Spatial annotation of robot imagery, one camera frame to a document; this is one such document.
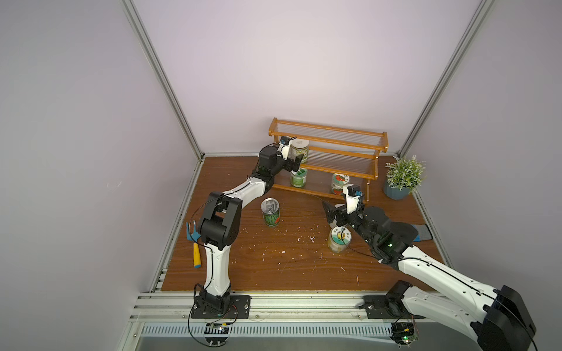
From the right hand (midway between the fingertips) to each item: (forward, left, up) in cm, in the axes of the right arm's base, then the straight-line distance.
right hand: (336, 195), depth 75 cm
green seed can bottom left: (+20, +14, -16) cm, 29 cm away
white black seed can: (-10, +2, -1) cm, 10 cm away
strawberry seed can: (+18, -5, -14) cm, 23 cm away
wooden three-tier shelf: (+27, 0, -10) cm, 29 cm away
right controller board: (-37, -21, -25) cm, 49 cm away
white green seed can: (+25, +14, 0) cm, 28 cm away
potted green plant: (+15, -31, -7) cm, 35 cm away
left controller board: (-39, +41, -26) cm, 62 cm away
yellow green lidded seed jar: (-9, -3, -16) cm, 18 cm away
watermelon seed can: (0, +24, -12) cm, 27 cm away
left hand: (+25, +14, -1) cm, 28 cm away
